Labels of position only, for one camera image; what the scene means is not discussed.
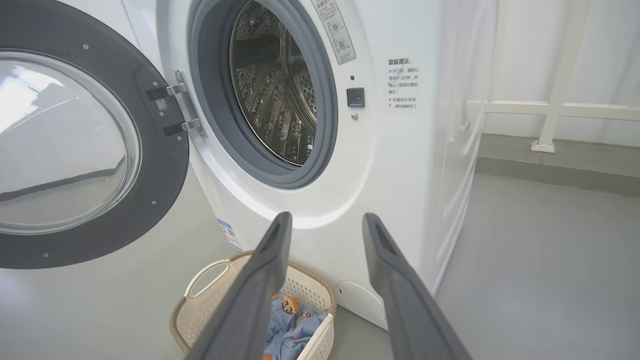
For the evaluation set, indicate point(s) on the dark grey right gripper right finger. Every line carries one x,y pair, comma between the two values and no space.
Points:
407,310

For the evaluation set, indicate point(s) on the grey warning sticker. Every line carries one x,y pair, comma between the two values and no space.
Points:
336,30

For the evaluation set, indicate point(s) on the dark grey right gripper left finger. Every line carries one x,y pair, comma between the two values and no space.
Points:
250,300

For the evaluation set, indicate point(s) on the blue energy label sticker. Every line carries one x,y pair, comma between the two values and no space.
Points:
230,235

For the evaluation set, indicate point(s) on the round white filter cover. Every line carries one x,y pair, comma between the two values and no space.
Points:
362,302

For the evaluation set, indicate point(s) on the blue garment with orange prints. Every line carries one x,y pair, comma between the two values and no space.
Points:
295,330

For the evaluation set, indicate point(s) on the round black glass washer door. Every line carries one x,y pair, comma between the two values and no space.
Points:
160,165

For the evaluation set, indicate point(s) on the white railing frame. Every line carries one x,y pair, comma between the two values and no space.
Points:
550,107

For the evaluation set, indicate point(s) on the white front-load washing machine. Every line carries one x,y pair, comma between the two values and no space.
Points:
390,175

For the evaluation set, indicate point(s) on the cream perforated laundry basket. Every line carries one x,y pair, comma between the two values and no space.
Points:
310,290

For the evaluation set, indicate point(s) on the metal door hinge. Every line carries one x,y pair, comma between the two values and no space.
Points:
187,102

